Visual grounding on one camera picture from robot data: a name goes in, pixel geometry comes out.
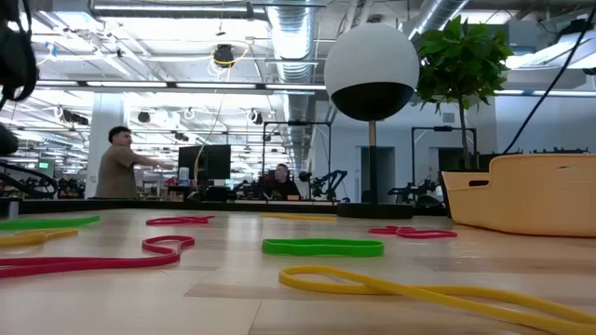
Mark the green rubber band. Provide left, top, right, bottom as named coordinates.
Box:
left=0, top=214, right=102, bottom=231
left=261, top=237, right=386, bottom=259

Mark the yellow rubber band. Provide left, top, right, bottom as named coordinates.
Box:
left=278, top=265, right=596, bottom=335
left=259, top=213, right=337, bottom=222
left=0, top=227, right=80, bottom=248

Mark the red rubber band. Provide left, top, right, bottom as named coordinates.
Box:
left=0, top=234, right=196, bottom=280
left=145, top=214, right=217, bottom=227
left=367, top=225, right=459, bottom=240

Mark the orange plastic bin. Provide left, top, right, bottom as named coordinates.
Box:
left=440, top=153, right=596, bottom=239

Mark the person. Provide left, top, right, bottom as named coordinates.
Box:
left=94, top=125, right=176, bottom=200
left=263, top=162, right=303, bottom=202

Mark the black computer monitor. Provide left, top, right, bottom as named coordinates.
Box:
left=177, top=144, right=233, bottom=181

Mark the white globe table lamp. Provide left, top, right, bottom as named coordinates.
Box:
left=323, top=21, right=421, bottom=221

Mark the green potted plant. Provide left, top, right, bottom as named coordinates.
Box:
left=415, top=14, right=515, bottom=218

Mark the black ceiling camera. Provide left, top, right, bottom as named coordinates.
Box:
left=212, top=43, right=237, bottom=70

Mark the black background frame stand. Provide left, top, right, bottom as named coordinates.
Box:
left=411, top=125, right=478, bottom=187
left=262, top=120, right=332, bottom=201

